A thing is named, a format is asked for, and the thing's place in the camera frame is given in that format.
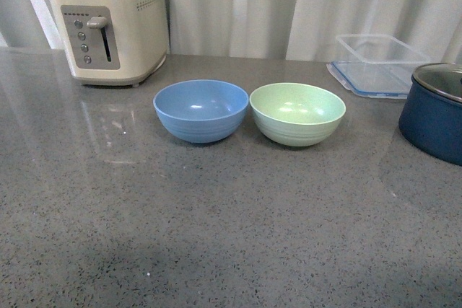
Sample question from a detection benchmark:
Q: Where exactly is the white curtain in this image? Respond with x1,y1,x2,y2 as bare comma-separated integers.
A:
1,0,461,63

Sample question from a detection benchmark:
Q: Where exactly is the green bowl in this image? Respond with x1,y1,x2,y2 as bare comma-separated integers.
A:
250,82,347,146

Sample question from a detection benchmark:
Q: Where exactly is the clear plastic container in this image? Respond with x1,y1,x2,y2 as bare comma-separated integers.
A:
335,33,432,92

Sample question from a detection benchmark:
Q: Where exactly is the blue bowl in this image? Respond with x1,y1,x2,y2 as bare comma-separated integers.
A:
153,79,249,144

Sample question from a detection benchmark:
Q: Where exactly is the cream toaster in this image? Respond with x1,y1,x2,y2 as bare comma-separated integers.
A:
50,0,168,86

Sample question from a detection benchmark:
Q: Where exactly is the blue-rimmed container lid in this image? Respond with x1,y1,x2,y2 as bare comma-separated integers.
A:
326,61,415,99

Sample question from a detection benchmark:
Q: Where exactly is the dark blue saucepan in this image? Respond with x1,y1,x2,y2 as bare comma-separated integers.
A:
398,63,461,165

